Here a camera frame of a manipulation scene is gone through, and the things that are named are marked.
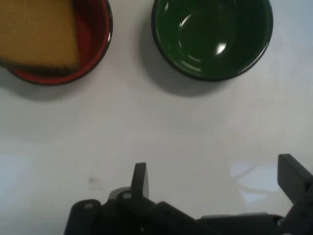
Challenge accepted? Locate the green bowl with black rim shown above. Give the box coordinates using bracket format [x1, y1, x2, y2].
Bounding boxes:
[151, 0, 274, 82]

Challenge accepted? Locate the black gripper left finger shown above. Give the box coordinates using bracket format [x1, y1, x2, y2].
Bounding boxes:
[65, 162, 204, 235]

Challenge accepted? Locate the yellow sponge with dark underside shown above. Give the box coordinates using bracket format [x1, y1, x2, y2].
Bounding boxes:
[0, 0, 81, 75]

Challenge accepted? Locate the red bowl with black rim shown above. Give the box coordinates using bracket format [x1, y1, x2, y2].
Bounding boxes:
[7, 0, 113, 86]

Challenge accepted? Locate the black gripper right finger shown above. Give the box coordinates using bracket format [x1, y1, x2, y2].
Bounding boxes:
[200, 153, 313, 235]

